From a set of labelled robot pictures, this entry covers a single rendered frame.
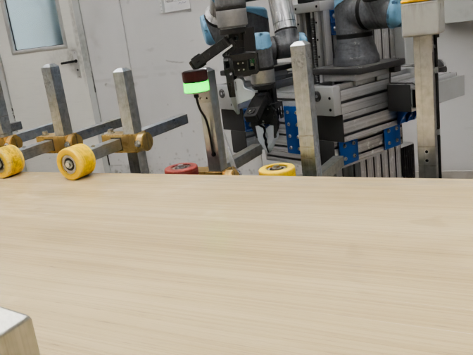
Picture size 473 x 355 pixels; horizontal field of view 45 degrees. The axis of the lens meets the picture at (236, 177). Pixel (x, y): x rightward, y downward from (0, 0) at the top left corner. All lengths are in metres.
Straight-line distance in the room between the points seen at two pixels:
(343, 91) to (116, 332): 1.28
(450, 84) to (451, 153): 2.03
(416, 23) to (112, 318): 0.79
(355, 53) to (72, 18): 3.34
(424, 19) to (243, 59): 0.46
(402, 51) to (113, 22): 2.85
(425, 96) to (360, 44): 0.71
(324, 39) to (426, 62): 0.95
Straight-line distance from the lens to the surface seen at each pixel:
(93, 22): 4.79
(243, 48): 1.43
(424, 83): 1.21
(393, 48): 2.32
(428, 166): 1.24
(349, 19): 1.88
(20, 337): 0.21
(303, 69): 1.27
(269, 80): 1.74
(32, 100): 5.28
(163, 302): 0.73
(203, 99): 1.39
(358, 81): 1.87
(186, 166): 1.37
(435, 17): 1.17
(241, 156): 1.60
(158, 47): 4.50
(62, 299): 0.80
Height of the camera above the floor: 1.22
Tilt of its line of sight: 15 degrees down
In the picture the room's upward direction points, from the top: 7 degrees counter-clockwise
